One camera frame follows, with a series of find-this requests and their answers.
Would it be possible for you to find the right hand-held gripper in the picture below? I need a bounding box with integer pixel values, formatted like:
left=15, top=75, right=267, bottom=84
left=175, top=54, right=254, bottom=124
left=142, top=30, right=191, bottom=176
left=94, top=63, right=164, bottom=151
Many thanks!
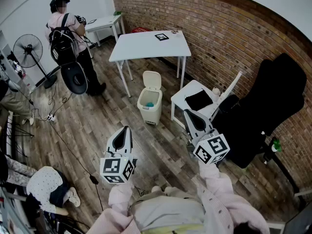
left=183, top=108, right=231, bottom=165

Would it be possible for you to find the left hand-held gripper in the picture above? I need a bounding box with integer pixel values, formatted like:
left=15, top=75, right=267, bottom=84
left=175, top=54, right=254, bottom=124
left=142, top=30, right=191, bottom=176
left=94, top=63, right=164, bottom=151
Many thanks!
left=99, top=125, right=137, bottom=184

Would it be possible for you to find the cream pedal trash bin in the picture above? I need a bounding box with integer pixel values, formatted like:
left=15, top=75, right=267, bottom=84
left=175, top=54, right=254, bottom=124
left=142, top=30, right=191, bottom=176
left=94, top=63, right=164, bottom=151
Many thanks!
left=136, top=87, right=163, bottom=126

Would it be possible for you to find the person's left forearm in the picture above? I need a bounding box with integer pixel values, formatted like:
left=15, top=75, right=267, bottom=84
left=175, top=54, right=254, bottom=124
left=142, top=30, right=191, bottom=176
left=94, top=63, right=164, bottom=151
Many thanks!
left=108, top=181, right=135, bottom=215

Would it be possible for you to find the person's right forearm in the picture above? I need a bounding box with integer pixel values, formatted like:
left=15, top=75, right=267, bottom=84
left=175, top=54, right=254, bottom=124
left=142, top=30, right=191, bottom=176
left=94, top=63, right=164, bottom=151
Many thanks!
left=196, top=159, right=234, bottom=204

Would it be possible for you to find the black cloth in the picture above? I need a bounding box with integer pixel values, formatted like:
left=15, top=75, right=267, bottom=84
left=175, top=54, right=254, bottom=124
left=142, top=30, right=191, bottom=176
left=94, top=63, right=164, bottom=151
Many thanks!
left=184, top=89, right=214, bottom=112

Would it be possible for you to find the black office chair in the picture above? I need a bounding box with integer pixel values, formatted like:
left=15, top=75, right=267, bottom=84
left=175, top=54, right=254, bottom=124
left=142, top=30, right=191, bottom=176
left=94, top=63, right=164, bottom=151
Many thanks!
left=211, top=53, right=308, bottom=169

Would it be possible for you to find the small green plant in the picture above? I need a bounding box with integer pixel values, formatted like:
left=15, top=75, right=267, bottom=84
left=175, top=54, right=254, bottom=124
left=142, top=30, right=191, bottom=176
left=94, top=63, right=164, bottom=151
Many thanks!
left=272, top=137, right=283, bottom=153

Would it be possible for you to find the person's body in pink cardigan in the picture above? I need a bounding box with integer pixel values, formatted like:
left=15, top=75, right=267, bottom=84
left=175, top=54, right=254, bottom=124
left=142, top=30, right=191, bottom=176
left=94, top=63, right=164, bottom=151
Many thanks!
left=86, top=174, right=270, bottom=234

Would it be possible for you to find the large white folding table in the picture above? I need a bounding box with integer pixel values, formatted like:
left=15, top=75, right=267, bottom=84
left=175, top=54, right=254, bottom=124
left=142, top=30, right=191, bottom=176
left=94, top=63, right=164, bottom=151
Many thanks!
left=109, top=30, right=192, bottom=98

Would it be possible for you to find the black metal stand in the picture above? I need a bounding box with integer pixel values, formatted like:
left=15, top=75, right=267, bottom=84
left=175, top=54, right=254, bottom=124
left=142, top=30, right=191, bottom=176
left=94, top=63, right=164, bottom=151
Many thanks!
left=262, top=140, right=307, bottom=204

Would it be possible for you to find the red box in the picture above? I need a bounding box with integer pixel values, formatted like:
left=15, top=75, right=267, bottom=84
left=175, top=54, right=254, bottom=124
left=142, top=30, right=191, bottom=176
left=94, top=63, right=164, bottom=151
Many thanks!
left=131, top=26, right=151, bottom=34

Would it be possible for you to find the black backpack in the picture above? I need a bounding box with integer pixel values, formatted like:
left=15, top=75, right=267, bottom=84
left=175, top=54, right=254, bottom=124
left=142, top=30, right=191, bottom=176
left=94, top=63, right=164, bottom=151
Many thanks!
left=48, top=13, right=89, bottom=95

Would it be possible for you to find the small white table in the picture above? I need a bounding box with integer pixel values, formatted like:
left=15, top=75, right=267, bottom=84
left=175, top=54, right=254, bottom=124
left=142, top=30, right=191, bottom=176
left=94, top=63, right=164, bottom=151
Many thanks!
left=84, top=14, right=126, bottom=58

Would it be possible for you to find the white shelf with items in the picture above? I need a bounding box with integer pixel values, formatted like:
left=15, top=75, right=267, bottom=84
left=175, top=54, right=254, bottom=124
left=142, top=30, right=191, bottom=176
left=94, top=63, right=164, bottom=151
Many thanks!
left=0, top=30, right=33, bottom=93

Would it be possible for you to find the black standing fan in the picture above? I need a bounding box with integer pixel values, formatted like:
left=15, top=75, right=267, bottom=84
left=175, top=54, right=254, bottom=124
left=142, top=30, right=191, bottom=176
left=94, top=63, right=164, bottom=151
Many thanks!
left=12, top=34, right=58, bottom=90

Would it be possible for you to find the black monitor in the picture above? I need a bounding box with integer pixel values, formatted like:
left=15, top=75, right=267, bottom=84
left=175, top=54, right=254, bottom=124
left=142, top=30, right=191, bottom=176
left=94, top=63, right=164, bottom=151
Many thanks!
left=282, top=203, right=312, bottom=234

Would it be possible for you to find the long black cable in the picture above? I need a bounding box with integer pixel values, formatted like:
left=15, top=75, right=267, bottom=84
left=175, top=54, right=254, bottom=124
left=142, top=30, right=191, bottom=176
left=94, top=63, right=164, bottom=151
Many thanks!
left=48, top=122, right=105, bottom=212

